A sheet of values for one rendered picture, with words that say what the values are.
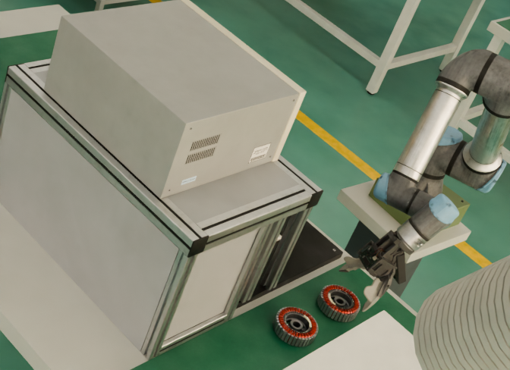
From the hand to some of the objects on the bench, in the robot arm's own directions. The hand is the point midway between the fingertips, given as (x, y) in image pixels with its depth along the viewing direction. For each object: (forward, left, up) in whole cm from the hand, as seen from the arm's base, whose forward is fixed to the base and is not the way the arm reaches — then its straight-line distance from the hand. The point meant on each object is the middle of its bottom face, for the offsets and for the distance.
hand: (351, 292), depth 251 cm
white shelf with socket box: (+58, +51, -10) cm, 78 cm away
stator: (+20, +1, -6) cm, 21 cm away
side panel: (+47, -9, -6) cm, 48 cm away
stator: (+2, -1, -6) cm, 6 cm away
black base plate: (+12, -45, -3) cm, 47 cm away
